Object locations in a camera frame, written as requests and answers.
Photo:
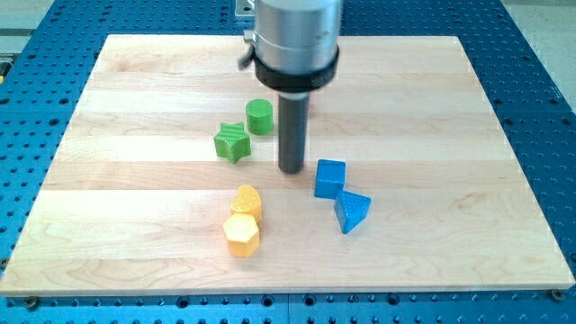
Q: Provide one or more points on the green cylinder block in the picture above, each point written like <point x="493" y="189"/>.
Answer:
<point x="259" y="114"/>

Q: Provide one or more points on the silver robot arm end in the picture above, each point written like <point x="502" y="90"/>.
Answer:
<point x="294" y="44"/>

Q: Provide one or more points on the green star block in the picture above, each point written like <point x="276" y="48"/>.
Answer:
<point x="232" y="142"/>

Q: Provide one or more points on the blue cube block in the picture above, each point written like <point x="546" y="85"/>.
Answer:
<point x="330" y="178"/>

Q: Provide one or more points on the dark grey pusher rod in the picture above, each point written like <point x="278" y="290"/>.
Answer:
<point x="292" y="129"/>

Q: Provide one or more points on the yellow heart block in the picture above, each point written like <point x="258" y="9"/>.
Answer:
<point x="247" y="201"/>

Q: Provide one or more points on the blue triangle block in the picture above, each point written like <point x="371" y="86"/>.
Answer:
<point x="351" y="209"/>

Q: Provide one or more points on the yellow hexagon block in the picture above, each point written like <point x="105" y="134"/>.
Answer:
<point x="242" y="233"/>

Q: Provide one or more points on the light wooden board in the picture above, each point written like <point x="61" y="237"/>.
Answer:
<point x="135" y="198"/>

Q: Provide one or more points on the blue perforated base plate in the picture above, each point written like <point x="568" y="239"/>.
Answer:
<point x="45" y="82"/>

